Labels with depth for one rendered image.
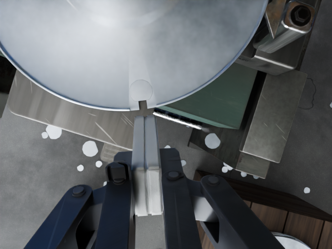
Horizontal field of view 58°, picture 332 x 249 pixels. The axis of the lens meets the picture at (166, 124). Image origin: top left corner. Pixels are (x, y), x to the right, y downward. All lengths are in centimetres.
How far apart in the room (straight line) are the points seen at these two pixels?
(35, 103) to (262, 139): 31
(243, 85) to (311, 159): 81
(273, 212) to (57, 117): 63
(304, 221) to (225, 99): 49
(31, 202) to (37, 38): 93
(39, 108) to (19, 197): 91
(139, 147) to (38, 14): 20
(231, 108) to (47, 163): 83
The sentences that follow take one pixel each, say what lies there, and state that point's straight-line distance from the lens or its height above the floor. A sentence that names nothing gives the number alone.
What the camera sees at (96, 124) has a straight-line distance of 30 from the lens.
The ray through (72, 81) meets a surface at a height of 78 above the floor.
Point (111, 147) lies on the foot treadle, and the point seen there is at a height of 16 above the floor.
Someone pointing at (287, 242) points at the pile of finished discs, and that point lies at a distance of 82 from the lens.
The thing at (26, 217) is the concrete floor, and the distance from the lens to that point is 122.
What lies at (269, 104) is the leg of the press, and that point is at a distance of 47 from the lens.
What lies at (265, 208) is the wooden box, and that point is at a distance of 81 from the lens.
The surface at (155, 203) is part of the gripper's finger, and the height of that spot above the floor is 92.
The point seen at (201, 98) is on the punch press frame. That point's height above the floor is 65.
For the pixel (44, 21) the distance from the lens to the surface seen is 33.
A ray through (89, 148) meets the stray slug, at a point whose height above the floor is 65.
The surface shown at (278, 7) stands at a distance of 33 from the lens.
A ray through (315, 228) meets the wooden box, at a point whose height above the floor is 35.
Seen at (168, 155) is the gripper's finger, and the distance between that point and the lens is 17.
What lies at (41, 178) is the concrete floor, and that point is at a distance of 117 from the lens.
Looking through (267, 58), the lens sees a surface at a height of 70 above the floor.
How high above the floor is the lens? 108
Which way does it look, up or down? 88 degrees down
